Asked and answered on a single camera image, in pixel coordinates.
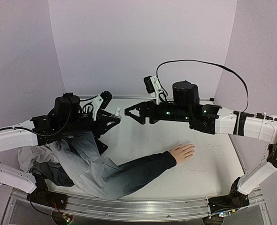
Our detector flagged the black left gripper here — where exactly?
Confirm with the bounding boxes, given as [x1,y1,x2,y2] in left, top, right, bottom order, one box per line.
[62,112,121,139]

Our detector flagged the clear nail polish bottle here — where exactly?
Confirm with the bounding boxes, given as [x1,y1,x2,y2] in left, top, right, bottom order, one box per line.
[114,107,121,118]

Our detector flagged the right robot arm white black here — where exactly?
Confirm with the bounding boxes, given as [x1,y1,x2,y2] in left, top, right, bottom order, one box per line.
[124,78,277,195]

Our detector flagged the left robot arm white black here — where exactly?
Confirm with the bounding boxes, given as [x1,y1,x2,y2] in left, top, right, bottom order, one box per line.
[0,92,123,198]

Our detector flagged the grey black jacket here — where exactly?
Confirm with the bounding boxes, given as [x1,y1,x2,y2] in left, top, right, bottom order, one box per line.
[18,132,177,200]

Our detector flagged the mannequin hand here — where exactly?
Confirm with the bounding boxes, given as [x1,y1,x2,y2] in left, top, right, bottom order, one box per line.
[169,144,195,164]

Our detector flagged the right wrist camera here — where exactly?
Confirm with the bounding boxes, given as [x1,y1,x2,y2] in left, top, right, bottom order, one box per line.
[143,76,168,105]

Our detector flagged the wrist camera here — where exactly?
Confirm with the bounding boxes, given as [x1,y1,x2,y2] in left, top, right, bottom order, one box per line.
[92,91,112,121]
[143,76,168,105]

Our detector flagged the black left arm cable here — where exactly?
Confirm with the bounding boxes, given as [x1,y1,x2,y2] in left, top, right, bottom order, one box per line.
[82,102,96,115]

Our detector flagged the aluminium back table rail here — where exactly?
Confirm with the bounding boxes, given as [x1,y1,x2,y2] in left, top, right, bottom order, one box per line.
[78,95,215,102]

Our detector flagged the aluminium table rail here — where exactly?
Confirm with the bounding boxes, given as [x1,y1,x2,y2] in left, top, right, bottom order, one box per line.
[228,134,247,174]
[78,95,215,102]

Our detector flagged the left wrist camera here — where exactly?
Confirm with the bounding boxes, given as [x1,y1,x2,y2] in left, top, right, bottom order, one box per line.
[92,91,112,121]

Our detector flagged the black right camera cable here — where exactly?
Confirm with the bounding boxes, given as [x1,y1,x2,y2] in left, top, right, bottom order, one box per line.
[155,60,249,112]

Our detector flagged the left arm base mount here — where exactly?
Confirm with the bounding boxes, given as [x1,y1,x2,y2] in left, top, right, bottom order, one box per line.
[25,178,70,223]

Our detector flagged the aluminium front rail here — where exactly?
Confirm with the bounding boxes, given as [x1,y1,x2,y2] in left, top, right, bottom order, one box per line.
[61,195,210,222]

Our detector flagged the aluminium right table rail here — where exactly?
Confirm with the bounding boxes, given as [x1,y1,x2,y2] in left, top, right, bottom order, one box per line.
[228,134,247,174]

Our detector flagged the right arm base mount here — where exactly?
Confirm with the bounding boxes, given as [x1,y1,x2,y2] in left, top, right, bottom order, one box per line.
[208,177,250,215]

